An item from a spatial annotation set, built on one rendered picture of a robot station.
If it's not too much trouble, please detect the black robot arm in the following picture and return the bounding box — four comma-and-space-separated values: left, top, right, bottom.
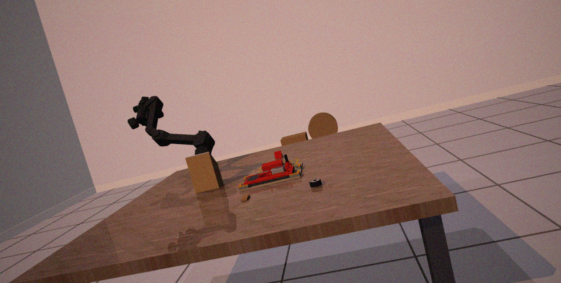
133, 96, 215, 155

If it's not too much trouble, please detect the black toy tyre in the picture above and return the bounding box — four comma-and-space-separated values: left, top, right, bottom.
309, 178, 322, 187

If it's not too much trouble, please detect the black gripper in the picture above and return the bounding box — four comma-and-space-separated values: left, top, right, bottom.
128, 111, 164, 129

